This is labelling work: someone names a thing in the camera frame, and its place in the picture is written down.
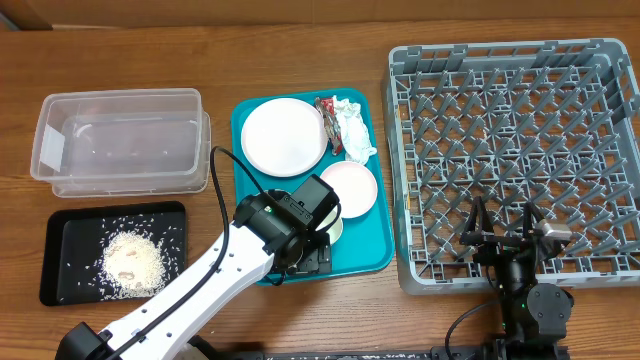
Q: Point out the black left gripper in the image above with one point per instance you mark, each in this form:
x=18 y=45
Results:
x=318 y=254

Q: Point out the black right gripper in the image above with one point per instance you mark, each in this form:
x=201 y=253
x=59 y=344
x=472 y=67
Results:
x=495 y=245

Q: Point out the large pink plate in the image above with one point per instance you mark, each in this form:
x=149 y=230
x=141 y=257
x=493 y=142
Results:
x=284 y=137

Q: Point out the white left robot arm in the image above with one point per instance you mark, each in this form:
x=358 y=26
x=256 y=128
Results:
x=268 y=230

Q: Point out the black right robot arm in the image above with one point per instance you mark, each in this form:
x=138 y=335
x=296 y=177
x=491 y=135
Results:
x=534 y=313

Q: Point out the pale green cup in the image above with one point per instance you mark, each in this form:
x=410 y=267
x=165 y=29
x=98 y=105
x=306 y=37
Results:
x=336 y=230

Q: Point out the pink bowl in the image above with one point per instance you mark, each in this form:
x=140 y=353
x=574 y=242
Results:
x=355 y=186

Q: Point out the teal plastic tray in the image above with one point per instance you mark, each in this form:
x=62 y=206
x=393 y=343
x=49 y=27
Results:
x=367 y=242

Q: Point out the crumpled white napkin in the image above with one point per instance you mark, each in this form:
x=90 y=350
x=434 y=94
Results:
x=354 y=133

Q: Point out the red foil wrapper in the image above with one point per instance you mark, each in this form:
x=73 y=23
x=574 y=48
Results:
x=325 y=106

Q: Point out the grey dish rack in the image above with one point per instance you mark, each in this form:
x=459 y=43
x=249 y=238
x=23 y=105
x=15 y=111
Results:
x=545 y=122

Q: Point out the black tray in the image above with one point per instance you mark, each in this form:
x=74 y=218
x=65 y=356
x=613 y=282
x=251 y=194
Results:
x=54 y=239

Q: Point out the white rice pile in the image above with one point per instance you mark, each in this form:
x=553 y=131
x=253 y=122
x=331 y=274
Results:
x=120 y=257

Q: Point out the clear plastic bin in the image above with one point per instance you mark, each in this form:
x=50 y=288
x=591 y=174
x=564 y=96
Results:
x=122 y=143

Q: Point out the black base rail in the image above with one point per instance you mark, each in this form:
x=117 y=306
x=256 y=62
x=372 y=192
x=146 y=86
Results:
x=493 y=351

